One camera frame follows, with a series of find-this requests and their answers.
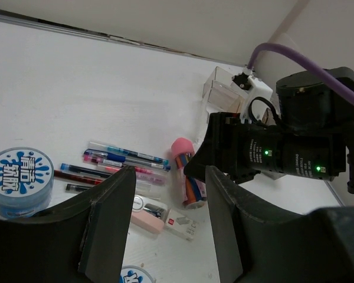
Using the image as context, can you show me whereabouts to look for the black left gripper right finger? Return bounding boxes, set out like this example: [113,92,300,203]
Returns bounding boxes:
[205,166,354,282]

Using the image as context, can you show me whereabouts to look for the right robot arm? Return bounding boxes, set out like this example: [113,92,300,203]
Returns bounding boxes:
[184,71,354,194]

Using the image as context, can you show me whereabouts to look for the pink ink gel pen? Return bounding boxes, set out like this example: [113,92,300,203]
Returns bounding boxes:
[83,155,166,186]

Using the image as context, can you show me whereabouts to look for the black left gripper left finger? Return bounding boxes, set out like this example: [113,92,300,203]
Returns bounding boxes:
[0,166,136,282]

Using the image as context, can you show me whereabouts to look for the blue capped dark pen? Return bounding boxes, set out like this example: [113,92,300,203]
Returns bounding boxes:
[60,163,112,178]

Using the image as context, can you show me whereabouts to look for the pink capped crayon tube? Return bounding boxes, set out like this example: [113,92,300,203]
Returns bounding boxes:
[171,137,207,210]

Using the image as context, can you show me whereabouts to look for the red ink refill pen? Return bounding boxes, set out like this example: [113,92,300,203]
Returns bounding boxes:
[54,170,104,185]

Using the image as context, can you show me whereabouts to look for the clear blue ink pen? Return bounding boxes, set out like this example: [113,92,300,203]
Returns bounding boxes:
[88,141,169,165]

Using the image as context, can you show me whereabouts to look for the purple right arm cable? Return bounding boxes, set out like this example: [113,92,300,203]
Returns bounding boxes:
[247,42,354,113]

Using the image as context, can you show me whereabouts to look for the blue round putty tub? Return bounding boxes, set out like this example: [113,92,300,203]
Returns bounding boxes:
[119,265,156,283]
[0,147,54,219]

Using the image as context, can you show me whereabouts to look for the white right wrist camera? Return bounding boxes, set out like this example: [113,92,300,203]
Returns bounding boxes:
[231,69,273,124]

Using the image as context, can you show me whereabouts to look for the clear three-compartment desk organizer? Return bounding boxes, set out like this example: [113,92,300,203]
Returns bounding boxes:
[199,67,243,125]

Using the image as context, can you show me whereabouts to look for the black ink refill pen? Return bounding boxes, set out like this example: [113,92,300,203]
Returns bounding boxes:
[65,183,91,193]

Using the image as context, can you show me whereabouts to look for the blue grip gel pen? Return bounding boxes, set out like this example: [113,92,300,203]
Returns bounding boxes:
[83,149,171,172]

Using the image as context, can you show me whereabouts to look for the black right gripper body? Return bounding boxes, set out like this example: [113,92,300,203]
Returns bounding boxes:
[183,112,283,185]

